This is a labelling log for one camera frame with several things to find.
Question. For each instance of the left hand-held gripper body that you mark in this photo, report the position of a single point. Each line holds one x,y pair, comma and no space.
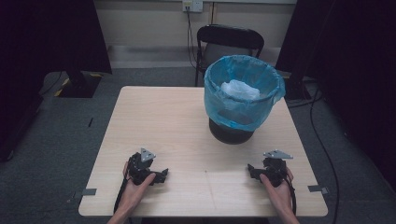
138,168

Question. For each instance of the black trash bin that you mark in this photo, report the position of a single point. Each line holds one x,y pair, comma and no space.
230,135

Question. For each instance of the person's left hand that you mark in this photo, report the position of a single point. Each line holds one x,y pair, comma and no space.
134,194

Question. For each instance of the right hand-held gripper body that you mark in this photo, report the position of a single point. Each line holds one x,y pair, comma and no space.
275,169

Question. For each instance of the blue plastic bin liner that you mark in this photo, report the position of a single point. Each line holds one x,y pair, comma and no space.
218,102

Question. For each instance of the dark curtain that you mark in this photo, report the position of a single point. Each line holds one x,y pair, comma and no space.
37,37
358,62

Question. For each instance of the white crumpled plastic bag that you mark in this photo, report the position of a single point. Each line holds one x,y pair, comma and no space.
239,89

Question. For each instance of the black stand base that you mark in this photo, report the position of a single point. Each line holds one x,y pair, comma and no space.
79,85
297,88

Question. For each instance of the black floor tape mark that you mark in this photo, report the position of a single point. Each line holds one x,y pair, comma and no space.
90,122

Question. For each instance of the black folding chair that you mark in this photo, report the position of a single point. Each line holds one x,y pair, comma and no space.
230,35

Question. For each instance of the yellow black floor tape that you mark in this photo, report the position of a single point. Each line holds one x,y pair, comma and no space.
62,87

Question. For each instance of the person's right hand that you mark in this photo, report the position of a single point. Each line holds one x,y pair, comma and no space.
280,196

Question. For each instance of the grey tape strip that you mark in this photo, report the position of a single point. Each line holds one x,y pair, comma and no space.
89,192
317,188

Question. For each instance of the white wall socket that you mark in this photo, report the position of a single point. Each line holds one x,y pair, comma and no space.
192,5

